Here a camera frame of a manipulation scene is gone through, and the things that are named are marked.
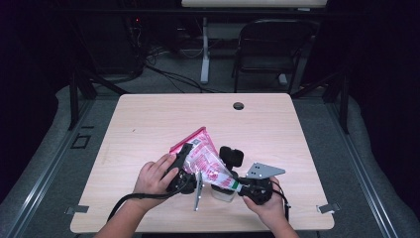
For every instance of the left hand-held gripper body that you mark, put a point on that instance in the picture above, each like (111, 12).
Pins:
(183, 181)

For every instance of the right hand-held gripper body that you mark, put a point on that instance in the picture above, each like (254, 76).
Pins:
(261, 191)

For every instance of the clear pink-printed plastic bag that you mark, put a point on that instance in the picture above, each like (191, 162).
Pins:
(204, 158)

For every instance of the clear jar with black lid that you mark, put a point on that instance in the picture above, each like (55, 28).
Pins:
(231, 157)

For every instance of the person's right hand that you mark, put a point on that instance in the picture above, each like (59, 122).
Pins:
(272, 211)

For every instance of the person's left hand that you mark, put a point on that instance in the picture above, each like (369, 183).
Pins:
(150, 183)

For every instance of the black folding chair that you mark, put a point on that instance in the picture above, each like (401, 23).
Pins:
(274, 33)

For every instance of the white-legged desk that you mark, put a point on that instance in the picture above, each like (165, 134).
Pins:
(254, 3)

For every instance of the metal table bracket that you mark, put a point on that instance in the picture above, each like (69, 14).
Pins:
(77, 209)
(328, 208)

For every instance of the metal floor rail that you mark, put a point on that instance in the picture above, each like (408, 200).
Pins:
(363, 172)
(43, 185)

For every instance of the black metal stand frame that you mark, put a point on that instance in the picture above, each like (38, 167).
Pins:
(73, 99)
(344, 99)

